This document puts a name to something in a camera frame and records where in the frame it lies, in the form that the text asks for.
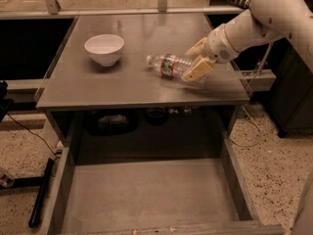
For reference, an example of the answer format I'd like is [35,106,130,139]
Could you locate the dark objects inside cabinet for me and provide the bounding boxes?
[84,107,194,136]

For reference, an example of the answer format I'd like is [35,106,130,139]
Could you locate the white power cable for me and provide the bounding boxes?
[229,42,274,149]

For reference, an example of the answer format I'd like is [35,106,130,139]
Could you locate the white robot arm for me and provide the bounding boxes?
[185,0,313,131]

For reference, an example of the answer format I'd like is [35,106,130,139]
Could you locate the black bar on floor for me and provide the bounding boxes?
[28,159,55,228]

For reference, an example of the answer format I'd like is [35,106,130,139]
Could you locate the grey cabinet with top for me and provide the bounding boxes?
[37,14,247,165]

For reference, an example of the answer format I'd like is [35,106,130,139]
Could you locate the black device at left edge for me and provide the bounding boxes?
[0,81,14,122]

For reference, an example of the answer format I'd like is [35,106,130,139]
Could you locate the clear plastic water bottle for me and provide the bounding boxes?
[147,54,206,81]

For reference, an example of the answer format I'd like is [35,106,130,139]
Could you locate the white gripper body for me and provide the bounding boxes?
[203,24,239,64]

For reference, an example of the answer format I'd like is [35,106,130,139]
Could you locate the open grey top drawer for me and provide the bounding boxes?
[40,140,284,235]

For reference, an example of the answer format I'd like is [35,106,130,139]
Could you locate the white ceramic bowl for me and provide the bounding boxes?
[84,34,124,67]

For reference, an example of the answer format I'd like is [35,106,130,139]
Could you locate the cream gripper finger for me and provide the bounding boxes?
[182,56,215,82]
[185,37,206,59]

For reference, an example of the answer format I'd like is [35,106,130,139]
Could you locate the aluminium frame rail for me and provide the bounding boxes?
[0,0,242,19]

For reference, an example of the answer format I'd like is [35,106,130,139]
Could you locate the black cable on floor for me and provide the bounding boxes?
[6,112,63,159]

